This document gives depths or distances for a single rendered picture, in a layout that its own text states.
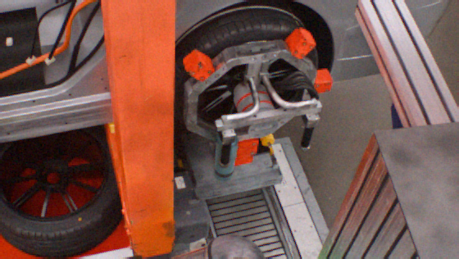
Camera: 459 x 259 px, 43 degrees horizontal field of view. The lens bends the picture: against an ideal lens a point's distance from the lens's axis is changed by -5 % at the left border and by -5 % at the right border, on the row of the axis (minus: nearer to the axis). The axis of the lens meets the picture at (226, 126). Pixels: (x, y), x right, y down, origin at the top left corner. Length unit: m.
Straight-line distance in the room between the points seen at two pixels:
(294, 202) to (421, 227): 2.30
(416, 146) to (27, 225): 1.94
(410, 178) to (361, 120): 2.76
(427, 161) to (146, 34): 0.79
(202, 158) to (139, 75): 1.54
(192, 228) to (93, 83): 0.78
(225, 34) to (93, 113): 0.62
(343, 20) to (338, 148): 1.18
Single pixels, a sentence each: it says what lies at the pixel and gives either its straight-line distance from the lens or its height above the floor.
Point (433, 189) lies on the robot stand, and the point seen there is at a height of 2.03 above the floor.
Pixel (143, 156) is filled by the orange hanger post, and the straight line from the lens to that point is 1.87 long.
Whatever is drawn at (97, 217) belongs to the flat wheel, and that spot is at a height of 0.50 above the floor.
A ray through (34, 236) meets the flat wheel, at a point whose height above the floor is 0.49.
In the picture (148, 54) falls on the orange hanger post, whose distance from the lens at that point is 1.53.
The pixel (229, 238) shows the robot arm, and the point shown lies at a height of 1.43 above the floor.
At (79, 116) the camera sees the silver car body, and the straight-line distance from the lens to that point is 2.49.
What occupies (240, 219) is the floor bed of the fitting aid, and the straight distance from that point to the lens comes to 3.10.
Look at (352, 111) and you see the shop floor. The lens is 3.71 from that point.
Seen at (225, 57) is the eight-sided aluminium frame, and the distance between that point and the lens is 2.30.
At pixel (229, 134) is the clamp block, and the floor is 0.95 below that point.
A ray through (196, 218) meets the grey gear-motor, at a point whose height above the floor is 0.40.
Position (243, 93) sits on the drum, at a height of 0.91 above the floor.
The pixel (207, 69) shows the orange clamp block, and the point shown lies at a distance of 2.29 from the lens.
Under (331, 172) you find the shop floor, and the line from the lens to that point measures 3.41.
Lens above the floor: 2.76
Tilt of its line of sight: 52 degrees down
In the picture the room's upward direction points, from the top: 7 degrees clockwise
